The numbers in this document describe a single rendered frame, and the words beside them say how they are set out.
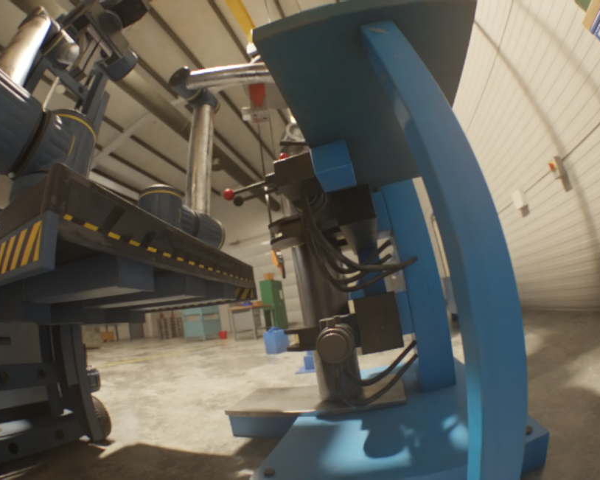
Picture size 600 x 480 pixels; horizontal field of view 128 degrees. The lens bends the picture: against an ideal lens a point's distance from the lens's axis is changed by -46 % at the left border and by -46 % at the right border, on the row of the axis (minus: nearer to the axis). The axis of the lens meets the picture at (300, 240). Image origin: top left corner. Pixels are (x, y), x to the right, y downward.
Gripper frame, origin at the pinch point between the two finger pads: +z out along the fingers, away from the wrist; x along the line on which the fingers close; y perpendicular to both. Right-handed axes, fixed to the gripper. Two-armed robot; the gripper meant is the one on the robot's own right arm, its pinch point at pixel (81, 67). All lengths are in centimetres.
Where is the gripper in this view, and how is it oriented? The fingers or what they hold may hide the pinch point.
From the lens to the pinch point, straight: 51.4
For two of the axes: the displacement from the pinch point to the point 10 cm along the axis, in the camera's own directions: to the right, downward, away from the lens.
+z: 1.6, 9.5, -2.6
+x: -1.3, -2.4, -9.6
